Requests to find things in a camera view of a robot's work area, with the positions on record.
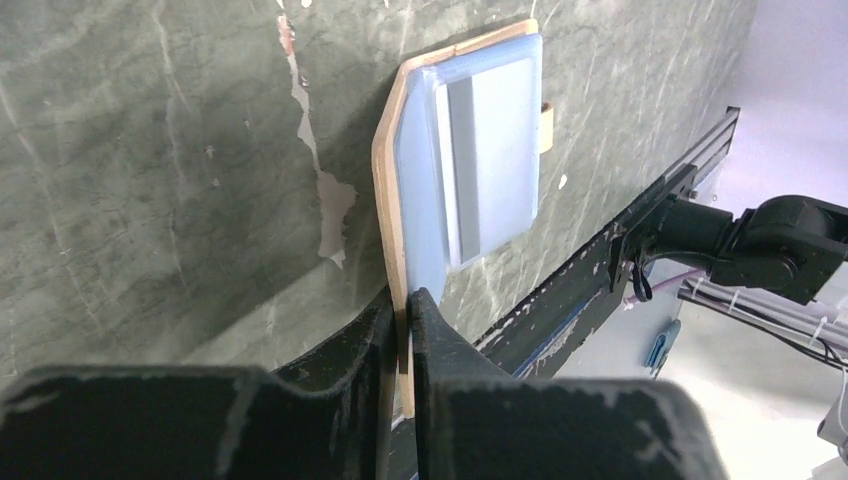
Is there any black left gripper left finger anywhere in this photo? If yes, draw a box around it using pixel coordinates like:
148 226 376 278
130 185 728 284
1 292 395 479

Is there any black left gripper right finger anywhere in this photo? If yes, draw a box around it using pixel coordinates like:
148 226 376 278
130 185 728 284
407 289 726 479

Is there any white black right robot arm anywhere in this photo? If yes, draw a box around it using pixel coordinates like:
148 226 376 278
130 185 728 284
608 195 847 305

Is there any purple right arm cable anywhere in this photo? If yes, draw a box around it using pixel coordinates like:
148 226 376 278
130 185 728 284
622 268 707 313

